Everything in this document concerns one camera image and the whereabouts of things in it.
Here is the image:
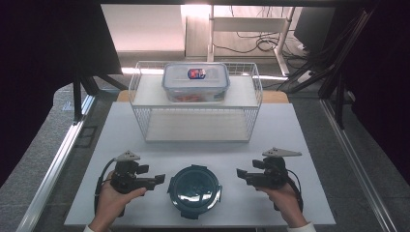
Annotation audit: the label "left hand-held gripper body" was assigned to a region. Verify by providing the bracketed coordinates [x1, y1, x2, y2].
[110, 150, 151, 195]

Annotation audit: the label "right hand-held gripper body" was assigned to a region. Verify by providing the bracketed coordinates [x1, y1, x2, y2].
[248, 147, 303, 190]

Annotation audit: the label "dark blue round food container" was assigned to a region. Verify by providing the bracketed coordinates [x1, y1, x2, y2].
[166, 163, 223, 220]

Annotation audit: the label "white wire shelf rack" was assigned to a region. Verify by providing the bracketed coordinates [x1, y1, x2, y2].
[128, 61, 264, 144]

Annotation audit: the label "clear rectangular food container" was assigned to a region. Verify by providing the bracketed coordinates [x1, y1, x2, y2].
[161, 62, 231, 103]

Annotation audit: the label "person's left hand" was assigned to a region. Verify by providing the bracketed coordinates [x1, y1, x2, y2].
[89, 171, 148, 231]

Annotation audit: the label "person's right hand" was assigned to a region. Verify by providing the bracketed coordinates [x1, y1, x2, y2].
[257, 179, 309, 229]

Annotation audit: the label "black tripod stand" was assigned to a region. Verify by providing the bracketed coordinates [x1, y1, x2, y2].
[72, 69, 129, 126]

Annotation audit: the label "white power strip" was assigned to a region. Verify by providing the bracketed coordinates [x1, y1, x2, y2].
[295, 70, 314, 85]

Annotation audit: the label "black metal stand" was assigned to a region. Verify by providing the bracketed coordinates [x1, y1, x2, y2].
[279, 9, 379, 131]

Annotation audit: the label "white cabinet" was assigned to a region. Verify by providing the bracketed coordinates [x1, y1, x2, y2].
[100, 4, 187, 53]

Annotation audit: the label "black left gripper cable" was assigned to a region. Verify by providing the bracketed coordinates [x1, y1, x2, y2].
[94, 158, 118, 216]

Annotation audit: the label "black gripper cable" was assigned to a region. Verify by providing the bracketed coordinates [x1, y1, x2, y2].
[94, 158, 118, 216]
[274, 168, 305, 214]

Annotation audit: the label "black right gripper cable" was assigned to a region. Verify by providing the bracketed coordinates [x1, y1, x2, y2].
[274, 168, 305, 214]

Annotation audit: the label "aluminium rail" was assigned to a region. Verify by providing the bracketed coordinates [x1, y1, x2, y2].
[15, 94, 97, 232]
[319, 98, 401, 232]

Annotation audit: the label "black floor cables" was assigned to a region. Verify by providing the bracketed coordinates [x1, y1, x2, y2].
[212, 5, 310, 59]

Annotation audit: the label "white desk frame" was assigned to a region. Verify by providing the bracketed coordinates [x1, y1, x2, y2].
[207, 4, 296, 77]

